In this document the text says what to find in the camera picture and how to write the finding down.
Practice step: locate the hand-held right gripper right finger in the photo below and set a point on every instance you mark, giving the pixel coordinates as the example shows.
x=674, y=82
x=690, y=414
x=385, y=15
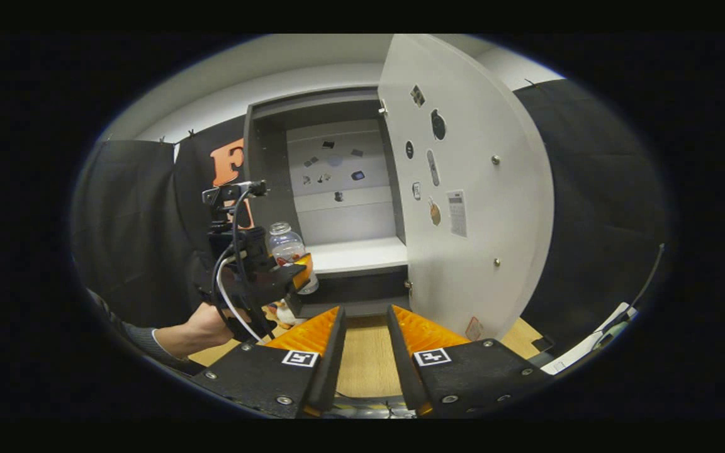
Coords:
x=403, y=365

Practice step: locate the white cabinet door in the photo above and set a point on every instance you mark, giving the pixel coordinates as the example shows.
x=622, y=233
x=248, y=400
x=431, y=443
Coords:
x=494, y=207

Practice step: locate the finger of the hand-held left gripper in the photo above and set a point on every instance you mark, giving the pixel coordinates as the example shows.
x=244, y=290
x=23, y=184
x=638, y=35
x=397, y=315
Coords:
x=303, y=270

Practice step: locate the white flat object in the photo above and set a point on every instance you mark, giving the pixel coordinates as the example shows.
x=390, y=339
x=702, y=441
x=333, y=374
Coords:
x=583, y=352

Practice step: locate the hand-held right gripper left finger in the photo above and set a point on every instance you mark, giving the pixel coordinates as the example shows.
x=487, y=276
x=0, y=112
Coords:
x=331, y=365

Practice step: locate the penguin plush toy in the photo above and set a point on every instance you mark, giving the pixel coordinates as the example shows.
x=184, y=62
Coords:
x=284, y=313

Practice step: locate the grey cabinet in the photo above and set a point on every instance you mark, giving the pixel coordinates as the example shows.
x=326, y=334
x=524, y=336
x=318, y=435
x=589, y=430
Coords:
x=343, y=220

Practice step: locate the clear plastic bottle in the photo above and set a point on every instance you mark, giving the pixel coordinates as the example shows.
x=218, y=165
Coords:
x=286, y=245

